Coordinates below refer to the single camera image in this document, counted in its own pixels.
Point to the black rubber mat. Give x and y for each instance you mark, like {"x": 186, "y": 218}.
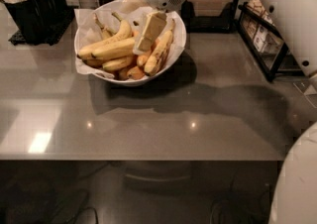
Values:
{"x": 56, "y": 29}

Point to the white paper bowl liner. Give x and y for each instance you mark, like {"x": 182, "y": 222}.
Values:
{"x": 89, "y": 29}

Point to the small back banana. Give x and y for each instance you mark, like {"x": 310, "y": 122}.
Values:
{"x": 105, "y": 32}

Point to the black wire condiment rack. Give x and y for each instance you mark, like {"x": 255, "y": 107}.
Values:
{"x": 281, "y": 64}

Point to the black cutlery holder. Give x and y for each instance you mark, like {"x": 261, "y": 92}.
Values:
{"x": 31, "y": 18}
{"x": 51, "y": 10}

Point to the white bowl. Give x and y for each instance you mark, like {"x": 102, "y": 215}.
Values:
{"x": 132, "y": 79}

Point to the black cutlery holder front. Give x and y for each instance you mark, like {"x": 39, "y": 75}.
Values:
{"x": 31, "y": 18}

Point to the small lower yellow banana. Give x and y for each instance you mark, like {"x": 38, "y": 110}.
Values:
{"x": 118, "y": 63}

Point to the rear yellow banana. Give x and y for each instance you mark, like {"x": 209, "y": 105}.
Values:
{"x": 124, "y": 32}

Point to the orange fruit front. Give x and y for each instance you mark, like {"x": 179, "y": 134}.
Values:
{"x": 135, "y": 73}

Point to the sweetener packets in rack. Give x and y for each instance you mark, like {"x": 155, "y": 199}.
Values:
{"x": 264, "y": 40}

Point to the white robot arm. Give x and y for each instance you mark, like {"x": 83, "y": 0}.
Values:
{"x": 295, "y": 196}

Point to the large front yellow banana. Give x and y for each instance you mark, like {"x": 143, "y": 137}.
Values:
{"x": 115, "y": 50}

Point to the orange fruit middle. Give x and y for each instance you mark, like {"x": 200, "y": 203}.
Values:
{"x": 142, "y": 59}

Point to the spotted right banana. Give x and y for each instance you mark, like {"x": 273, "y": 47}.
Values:
{"x": 158, "y": 56}

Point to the black napkin dispenser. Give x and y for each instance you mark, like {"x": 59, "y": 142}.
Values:
{"x": 220, "y": 24}

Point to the black cutlery holder rear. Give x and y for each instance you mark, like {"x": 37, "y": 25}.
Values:
{"x": 51, "y": 10}

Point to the orange fruit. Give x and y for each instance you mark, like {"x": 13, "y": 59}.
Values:
{"x": 135, "y": 73}
{"x": 142, "y": 59}

